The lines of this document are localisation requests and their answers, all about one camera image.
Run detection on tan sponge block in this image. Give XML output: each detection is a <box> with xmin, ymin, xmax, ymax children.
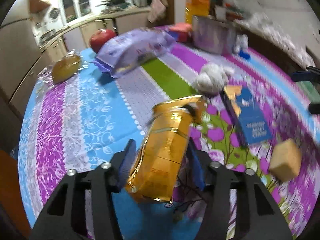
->
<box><xmin>268</xmin><ymin>138</ymin><xmax>302</xmax><ymax>182</ymax></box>

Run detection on gold foil snack package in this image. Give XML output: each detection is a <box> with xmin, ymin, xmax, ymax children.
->
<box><xmin>125</xmin><ymin>95</ymin><xmax>206</xmax><ymax>203</ymax></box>

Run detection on blue cigarette box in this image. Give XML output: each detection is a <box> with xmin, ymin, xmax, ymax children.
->
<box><xmin>220</xmin><ymin>85</ymin><xmax>272</xmax><ymax>146</ymax></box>

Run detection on white tissue ball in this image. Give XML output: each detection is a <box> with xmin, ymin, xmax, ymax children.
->
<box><xmin>193</xmin><ymin>63</ymin><xmax>234</xmax><ymax>95</ymax></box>

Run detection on kitchen cabinets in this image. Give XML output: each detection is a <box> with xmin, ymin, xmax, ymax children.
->
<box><xmin>1</xmin><ymin>7</ymin><xmax>150</xmax><ymax>115</ymax></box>

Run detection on colourful floral tablecloth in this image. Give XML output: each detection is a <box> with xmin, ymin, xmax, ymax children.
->
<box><xmin>18</xmin><ymin>44</ymin><xmax>319</xmax><ymax>237</ymax></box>

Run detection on blue bottle cap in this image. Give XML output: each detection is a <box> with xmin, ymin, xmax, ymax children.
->
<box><xmin>238</xmin><ymin>50</ymin><xmax>251</xmax><ymax>60</ymax></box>

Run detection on grey white cloth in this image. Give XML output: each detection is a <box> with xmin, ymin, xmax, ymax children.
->
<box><xmin>233</xmin><ymin>34</ymin><xmax>248</xmax><ymax>55</ymax></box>

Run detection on steel mug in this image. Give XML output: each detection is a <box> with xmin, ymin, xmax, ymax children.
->
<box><xmin>192</xmin><ymin>15</ymin><xmax>237</xmax><ymax>55</ymax></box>

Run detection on wrapped brown bun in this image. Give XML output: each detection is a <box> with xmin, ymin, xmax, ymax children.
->
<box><xmin>37</xmin><ymin>49</ymin><xmax>88</xmax><ymax>85</ymax></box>

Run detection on purple snack bag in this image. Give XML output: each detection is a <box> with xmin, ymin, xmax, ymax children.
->
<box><xmin>92</xmin><ymin>28</ymin><xmax>176</xmax><ymax>79</ymax></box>

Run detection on pink hanging towel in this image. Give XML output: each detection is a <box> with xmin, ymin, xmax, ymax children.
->
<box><xmin>148</xmin><ymin>0</ymin><xmax>168</xmax><ymax>23</ymax></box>

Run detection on red apple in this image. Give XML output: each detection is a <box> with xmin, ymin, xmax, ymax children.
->
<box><xmin>89</xmin><ymin>29</ymin><xmax>116</xmax><ymax>53</ymax></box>

